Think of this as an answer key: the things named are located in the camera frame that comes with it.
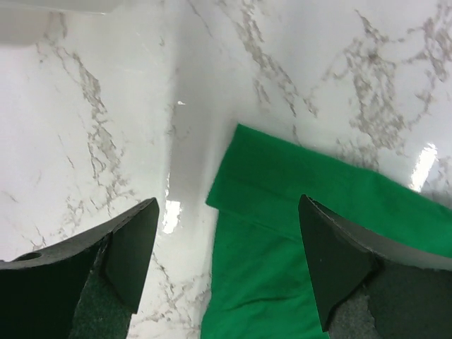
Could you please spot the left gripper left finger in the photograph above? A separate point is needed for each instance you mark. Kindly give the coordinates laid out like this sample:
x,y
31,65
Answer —
x,y
87,286

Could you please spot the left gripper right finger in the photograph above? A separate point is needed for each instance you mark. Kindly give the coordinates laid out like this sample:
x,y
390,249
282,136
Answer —
x,y
369,286

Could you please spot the green t-shirt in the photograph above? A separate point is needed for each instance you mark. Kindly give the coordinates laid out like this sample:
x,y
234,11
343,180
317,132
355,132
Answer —
x,y
260,280

